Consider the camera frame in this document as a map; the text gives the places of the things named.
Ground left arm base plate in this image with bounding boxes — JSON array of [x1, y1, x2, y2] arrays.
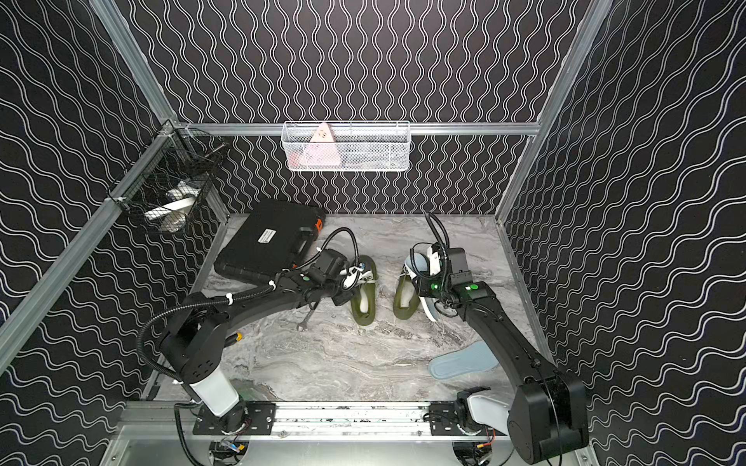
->
[[192, 401, 277, 436]]

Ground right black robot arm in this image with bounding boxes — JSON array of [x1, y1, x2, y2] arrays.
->
[[404, 247, 590, 464]]

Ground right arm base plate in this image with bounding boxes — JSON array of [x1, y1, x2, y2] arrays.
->
[[423, 401, 504, 437]]

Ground silver wrench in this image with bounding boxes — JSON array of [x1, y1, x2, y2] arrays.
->
[[296, 304, 318, 332]]

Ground black wire basket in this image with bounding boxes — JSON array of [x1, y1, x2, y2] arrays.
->
[[108, 128, 228, 235]]

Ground pink triangle card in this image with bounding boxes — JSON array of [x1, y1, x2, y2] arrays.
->
[[295, 122, 342, 170]]

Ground olive green shoe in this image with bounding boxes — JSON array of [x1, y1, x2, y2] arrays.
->
[[394, 266, 420, 320], [351, 256, 378, 326]]

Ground light blue insole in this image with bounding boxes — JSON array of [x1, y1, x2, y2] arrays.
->
[[427, 341, 500, 380], [405, 252, 440, 322]]

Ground white wire basket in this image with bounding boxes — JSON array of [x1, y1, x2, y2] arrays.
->
[[281, 120, 412, 172]]

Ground white items in black basket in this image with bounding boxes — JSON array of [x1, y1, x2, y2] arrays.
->
[[144, 181, 201, 233]]

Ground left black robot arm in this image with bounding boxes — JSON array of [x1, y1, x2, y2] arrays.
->
[[136, 249, 375, 419]]

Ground black tool case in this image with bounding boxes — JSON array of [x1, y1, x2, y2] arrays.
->
[[214, 199, 326, 285]]

